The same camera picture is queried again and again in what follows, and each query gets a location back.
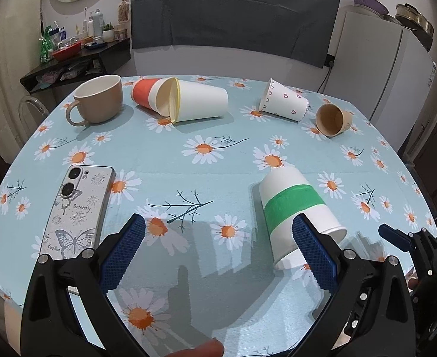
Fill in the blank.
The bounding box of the metal pot on fridge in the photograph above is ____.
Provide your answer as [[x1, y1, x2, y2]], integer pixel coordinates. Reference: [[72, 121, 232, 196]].
[[395, 3, 435, 37]]

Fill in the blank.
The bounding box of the right hand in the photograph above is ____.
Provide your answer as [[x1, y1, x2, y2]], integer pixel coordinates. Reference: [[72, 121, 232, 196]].
[[408, 278, 419, 290]]

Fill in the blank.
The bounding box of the butterfly case smartphone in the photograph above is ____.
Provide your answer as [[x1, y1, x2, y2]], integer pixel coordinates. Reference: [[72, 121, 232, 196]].
[[39, 165, 116, 260]]

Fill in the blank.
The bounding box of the daisy print blue tablecloth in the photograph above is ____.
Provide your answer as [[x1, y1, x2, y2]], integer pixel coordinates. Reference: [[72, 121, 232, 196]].
[[0, 76, 436, 356]]

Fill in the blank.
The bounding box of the black side shelf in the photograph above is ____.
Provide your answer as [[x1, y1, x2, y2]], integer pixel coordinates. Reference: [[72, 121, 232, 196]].
[[20, 39, 131, 93]]

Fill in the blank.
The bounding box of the purple pot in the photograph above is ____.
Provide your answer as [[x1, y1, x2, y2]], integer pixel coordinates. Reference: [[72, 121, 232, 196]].
[[354, 0, 389, 15]]

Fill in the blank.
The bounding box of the small brown paper cup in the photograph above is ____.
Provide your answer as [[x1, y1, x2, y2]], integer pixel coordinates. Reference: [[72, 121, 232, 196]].
[[315, 103, 352, 137]]

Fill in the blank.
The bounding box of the transparent chair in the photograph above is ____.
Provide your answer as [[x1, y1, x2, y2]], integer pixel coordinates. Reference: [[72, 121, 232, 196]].
[[18, 95, 50, 137]]

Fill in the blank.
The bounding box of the orange striped paper cup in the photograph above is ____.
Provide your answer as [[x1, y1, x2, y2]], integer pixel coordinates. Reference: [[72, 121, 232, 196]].
[[131, 78, 164, 112]]

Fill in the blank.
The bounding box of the small potted plant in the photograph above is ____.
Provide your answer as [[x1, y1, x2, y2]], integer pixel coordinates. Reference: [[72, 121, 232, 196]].
[[102, 23, 115, 43]]

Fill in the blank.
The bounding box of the white thermos bottle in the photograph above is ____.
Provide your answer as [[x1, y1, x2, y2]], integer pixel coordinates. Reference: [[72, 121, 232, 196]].
[[92, 9, 104, 37]]

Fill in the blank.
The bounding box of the green striped white paper cup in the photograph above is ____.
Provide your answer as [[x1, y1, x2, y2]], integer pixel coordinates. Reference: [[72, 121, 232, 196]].
[[259, 167, 347, 270]]

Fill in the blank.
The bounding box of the white refrigerator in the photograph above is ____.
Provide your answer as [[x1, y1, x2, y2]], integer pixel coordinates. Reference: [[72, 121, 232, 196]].
[[324, 11, 436, 149]]

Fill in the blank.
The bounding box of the beige ceramic mug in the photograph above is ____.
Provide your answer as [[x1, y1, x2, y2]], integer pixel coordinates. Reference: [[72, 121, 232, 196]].
[[65, 74, 123, 126]]

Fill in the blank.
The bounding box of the red bowl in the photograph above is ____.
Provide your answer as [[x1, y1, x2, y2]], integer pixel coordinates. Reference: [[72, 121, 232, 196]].
[[52, 42, 82, 61]]

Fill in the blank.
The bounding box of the pink hearts white paper cup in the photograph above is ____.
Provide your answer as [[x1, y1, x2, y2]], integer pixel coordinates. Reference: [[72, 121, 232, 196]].
[[259, 78, 309, 122]]

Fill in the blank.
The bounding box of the yellow rimmed white paper cup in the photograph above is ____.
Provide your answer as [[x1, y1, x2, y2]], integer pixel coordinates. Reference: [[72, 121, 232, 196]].
[[148, 77, 228, 123]]

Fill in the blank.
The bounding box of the left hand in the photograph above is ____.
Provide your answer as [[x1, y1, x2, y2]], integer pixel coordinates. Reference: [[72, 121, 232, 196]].
[[167, 339, 224, 357]]

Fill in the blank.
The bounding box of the green plastic bottle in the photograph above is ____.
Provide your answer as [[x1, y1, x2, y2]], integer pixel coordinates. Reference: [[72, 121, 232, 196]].
[[39, 26, 54, 64]]

